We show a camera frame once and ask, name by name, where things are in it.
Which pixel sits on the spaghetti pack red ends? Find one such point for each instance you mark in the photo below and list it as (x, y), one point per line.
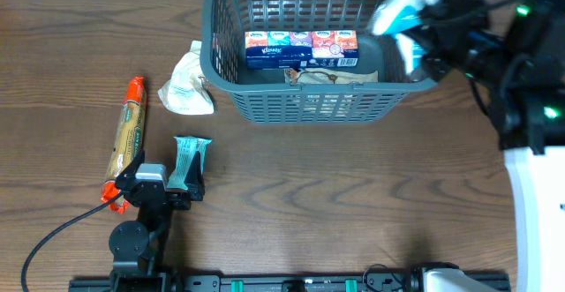
(130, 132)

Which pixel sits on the mint green snack bar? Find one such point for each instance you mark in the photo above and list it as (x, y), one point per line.
(187, 148)

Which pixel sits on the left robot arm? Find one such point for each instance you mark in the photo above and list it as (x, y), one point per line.
(138, 246)

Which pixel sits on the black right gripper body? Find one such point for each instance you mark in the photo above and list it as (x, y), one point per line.
(470, 50)

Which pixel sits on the teal white pouch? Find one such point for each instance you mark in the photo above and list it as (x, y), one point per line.
(395, 18)

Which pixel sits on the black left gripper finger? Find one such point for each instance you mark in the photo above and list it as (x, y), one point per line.
(194, 181)
(127, 177)

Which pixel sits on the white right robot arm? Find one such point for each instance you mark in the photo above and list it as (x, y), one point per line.
(523, 73)

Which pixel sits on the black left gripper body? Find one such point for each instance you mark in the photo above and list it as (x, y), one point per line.
(176, 200)

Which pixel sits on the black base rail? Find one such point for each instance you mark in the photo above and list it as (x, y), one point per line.
(376, 281)

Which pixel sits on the grey plastic slotted basket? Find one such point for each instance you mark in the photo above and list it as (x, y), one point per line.
(265, 97)

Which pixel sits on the beige crumpled paper pouch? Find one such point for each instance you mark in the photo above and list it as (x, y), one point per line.
(184, 93)

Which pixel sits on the multicolour tissue pack box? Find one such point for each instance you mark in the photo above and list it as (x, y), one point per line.
(266, 50)

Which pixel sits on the brown photo snack bag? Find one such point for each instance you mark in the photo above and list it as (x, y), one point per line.
(319, 76)

